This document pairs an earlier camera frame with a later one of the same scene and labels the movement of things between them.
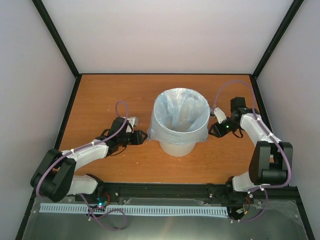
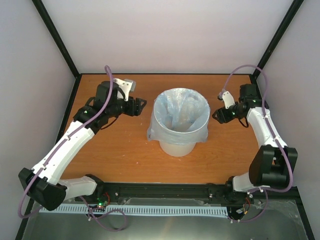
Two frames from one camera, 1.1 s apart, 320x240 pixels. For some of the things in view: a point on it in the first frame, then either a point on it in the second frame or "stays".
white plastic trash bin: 181,118 stays
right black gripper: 219,132 → 223,117
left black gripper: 137,140 → 135,106
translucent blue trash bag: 179,116 stays
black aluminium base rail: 133,193 stays
